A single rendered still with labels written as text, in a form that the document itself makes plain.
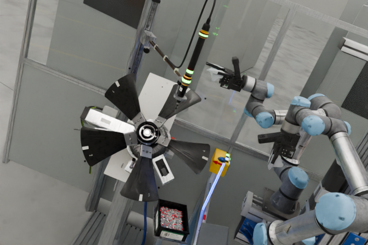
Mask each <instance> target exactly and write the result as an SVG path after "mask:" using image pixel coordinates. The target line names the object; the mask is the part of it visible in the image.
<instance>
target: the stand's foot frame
mask: <svg viewBox="0 0 368 245"><path fill-rule="evenodd" d="M106 218H107V215H105V214H103V213H100V212H98V211H96V210H94V211H93V212H92V214H91V215H90V217H89V218H88V220H87V221H86V223H85V224H84V226H83V227H82V229H81V230H80V232H79V233H78V235H77V236H76V238H75V239H74V241H73V242H72V244H71V245H98V243H99V240H100V237H101V234H102V231H103V228H104V225H105V221H106ZM143 233H144V231H143V230H141V229H139V228H136V227H134V226H132V225H129V224H127V223H124V224H123V227H122V230H121V232H120V235H119V237H118V239H117V240H115V239H114V243H113V245H141V244H142V240H143Z"/></svg>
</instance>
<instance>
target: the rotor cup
mask: <svg viewBox="0 0 368 245"><path fill-rule="evenodd" d="M147 130H149V134H146V131H147ZM136 135H137V142H138V144H137V145H138V146H139V147H140V146H141V144H143V145H146V143H147V145H146V146H149V147H152V149H153V148H155V147H156V146H157V145H158V144H157V143H156V142H157V140H158V138H159V136H161V134H160V130H159V129H158V127H157V126H156V124H154V123H153V122H150V121H145V122H142V123H141V124H140V125H139V126H138V127H137V129H136Z"/></svg>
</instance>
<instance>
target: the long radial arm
mask: <svg viewBox="0 0 368 245"><path fill-rule="evenodd" d="M85 121H86V122H87V123H88V125H91V126H93V127H96V128H100V129H109V130H111V131H114V132H122V133H126V132H131V131H133V129H135V128H136V127H135V126H133V125H130V124H128V123H125V122H123V121H120V120H118V119H115V118H113V117H111V116H108V115H106V114H103V113H100V112H98V111H96V110H93V109H90V111H89V113H88V115H87V117H86V118H85Z"/></svg>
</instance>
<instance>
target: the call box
mask: <svg viewBox="0 0 368 245"><path fill-rule="evenodd" d="M226 153H227V152H225V151H223V150H220V149H217V148H216V150H215V152H214V154H213V156H212V159H211V163H210V168H209V171H210V172H212V173H215V174H218V173H219V171H220V168H221V165H219V164H217V165H216V164H215V163H214V162H213V161H218V162H219V163H221V164H223V163H225V165H224V168H223V170H222V172H221V174H220V176H222V177H224V175H225V173H226V171H227V169H228V166H229V163H227V162H226ZM230 155H231V154H229V158H228V161H229V160H230ZM219 157H223V158H225V162H222V161H220V160H219Z"/></svg>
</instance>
